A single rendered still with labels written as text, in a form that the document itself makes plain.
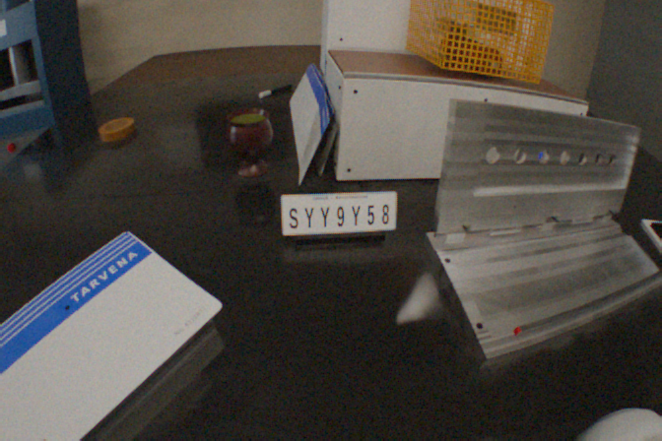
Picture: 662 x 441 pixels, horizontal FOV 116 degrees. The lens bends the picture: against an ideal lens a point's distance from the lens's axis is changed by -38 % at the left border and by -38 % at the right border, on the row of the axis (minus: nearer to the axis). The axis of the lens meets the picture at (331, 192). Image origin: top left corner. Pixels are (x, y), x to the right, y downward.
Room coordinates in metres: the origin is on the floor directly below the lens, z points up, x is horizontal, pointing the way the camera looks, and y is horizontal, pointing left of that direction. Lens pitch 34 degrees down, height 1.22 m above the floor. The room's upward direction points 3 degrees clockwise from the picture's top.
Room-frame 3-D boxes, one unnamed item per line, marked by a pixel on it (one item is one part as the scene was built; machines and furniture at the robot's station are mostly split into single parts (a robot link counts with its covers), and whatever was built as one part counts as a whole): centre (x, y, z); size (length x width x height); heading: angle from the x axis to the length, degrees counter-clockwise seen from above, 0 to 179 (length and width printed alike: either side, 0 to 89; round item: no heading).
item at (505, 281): (0.28, -0.37, 0.92); 0.44 x 0.21 x 0.04; 99
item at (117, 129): (0.69, 0.58, 0.91); 0.10 x 0.10 x 0.02
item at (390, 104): (0.74, -0.35, 1.09); 0.75 x 0.40 x 0.38; 99
